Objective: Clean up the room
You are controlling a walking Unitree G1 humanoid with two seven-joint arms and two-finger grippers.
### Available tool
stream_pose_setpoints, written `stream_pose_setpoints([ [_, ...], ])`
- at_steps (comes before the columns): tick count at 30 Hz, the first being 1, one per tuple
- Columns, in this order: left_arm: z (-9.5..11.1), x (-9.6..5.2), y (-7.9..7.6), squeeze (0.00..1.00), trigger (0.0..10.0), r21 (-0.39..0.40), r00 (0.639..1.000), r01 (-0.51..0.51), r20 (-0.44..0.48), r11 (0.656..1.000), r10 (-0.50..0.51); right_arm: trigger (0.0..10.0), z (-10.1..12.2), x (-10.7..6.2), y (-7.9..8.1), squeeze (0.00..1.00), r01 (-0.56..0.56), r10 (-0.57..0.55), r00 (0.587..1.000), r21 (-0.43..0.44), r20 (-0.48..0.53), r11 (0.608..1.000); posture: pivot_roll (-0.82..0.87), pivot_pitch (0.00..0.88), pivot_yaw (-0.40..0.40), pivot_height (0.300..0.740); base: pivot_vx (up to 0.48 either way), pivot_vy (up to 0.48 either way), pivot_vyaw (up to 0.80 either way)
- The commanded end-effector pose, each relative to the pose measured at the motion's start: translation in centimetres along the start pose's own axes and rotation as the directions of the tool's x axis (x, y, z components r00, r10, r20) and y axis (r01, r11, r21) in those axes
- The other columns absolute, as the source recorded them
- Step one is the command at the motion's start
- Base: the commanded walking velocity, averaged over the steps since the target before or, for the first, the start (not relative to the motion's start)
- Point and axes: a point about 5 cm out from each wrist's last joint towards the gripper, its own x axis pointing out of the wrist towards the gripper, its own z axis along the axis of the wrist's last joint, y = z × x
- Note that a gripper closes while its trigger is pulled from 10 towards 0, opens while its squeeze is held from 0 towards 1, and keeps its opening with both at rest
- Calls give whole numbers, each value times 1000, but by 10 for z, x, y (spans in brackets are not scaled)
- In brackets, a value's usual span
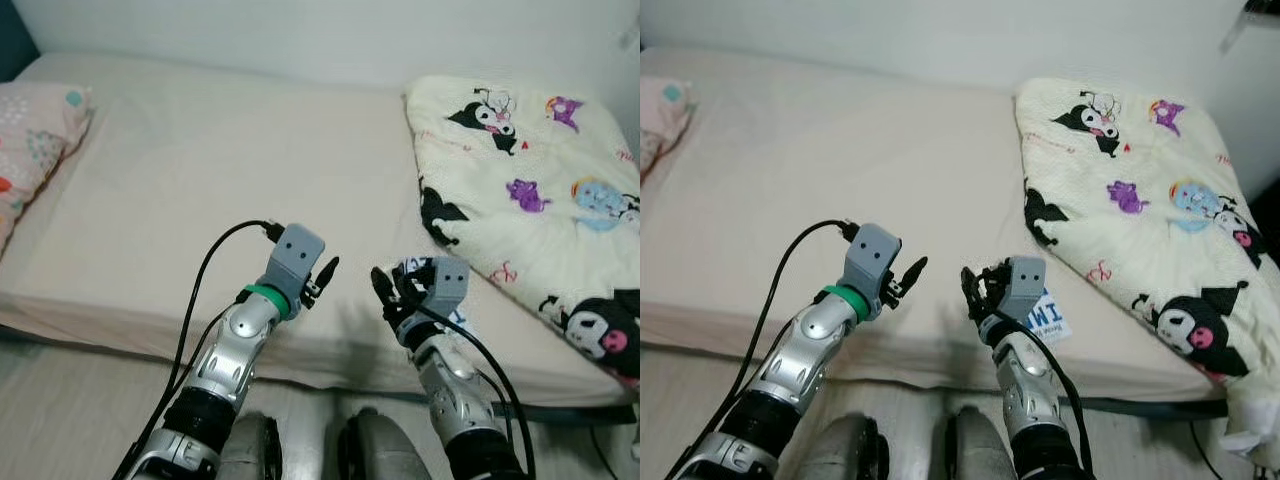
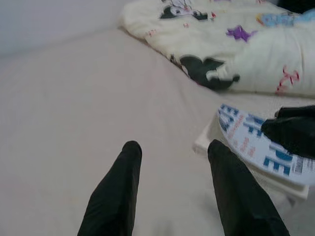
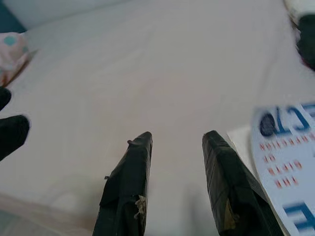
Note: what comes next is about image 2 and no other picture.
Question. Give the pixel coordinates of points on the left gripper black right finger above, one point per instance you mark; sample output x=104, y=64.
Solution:
x=241, y=196

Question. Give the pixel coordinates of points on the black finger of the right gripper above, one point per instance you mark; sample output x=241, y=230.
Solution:
x=297, y=111
x=292, y=137

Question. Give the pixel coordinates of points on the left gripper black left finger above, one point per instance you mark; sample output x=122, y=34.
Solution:
x=118, y=191

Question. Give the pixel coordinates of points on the white book blue letters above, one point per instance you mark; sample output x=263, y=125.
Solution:
x=246, y=137

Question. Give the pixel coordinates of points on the cream cartoon print blanket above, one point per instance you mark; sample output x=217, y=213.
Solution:
x=258, y=54

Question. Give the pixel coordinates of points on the cream sheeted mattress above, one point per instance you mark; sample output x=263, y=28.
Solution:
x=73, y=98

